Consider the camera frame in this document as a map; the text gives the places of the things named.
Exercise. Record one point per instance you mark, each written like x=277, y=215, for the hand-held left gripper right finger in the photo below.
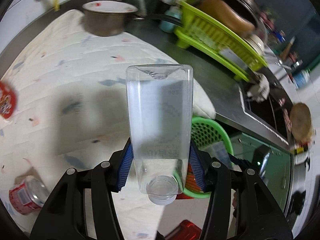
x=196, y=167

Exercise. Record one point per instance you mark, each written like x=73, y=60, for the green plastic basket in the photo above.
x=212, y=132

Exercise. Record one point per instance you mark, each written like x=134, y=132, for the white bowl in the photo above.
x=256, y=43

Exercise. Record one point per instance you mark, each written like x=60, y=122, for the green dish rack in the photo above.
x=215, y=32

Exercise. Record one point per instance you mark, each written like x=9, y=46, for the white quilted cloth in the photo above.
x=75, y=92

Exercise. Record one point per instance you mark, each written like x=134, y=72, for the clear plastic bottle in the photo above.
x=160, y=120

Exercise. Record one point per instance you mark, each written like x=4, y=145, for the red plastic stool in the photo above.
x=185, y=230

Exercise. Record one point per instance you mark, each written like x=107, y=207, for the red soda can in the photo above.
x=25, y=197

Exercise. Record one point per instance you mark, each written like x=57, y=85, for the teal soap bottle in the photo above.
x=170, y=21

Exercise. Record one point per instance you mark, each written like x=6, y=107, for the red printed paper cup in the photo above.
x=7, y=102

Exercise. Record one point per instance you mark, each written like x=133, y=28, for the steel sink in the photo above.
x=265, y=120

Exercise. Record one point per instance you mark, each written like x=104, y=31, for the brown clay pot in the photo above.
x=222, y=12

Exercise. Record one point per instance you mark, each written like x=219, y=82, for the green cabinet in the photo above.
x=277, y=180

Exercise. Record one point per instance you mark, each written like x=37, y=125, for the white rag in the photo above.
x=258, y=87

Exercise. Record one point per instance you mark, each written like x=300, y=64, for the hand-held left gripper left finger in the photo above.
x=125, y=170

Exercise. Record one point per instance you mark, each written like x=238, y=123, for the round wooden cutting board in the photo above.
x=301, y=121

